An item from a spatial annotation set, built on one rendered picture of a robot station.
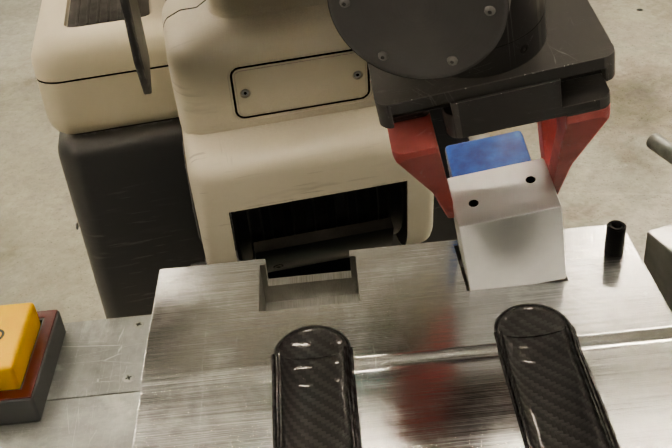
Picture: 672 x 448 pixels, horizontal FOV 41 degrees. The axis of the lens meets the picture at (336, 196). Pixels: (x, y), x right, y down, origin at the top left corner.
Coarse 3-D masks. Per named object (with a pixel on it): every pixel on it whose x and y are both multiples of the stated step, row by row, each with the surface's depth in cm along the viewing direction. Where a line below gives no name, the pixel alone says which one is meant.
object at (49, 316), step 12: (48, 312) 59; (48, 324) 58; (48, 336) 57; (36, 348) 56; (36, 360) 55; (36, 372) 54; (24, 384) 54; (0, 396) 53; (12, 396) 53; (24, 396) 53
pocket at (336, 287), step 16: (352, 256) 50; (336, 272) 51; (352, 272) 51; (272, 288) 51; (288, 288) 51; (304, 288) 51; (320, 288) 51; (336, 288) 51; (352, 288) 51; (272, 304) 51; (288, 304) 51; (304, 304) 51; (320, 304) 51
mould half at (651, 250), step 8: (648, 232) 55; (656, 232) 55; (664, 232) 55; (648, 240) 56; (656, 240) 55; (664, 240) 55; (648, 248) 56; (656, 248) 55; (664, 248) 54; (648, 256) 56; (656, 256) 55; (664, 256) 54; (648, 264) 56; (656, 264) 55; (664, 264) 55; (656, 272) 56; (664, 272) 55; (656, 280) 56; (664, 280) 55; (664, 288) 55; (664, 296) 55
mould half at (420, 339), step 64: (384, 256) 50; (448, 256) 49; (576, 256) 48; (640, 256) 48; (192, 320) 46; (256, 320) 46; (320, 320) 46; (384, 320) 45; (448, 320) 45; (576, 320) 44; (640, 320) 44; (192, 384) 43; (256, 384) 43; (384, 384) 42; (448, 384) 42; (640, 384) 41
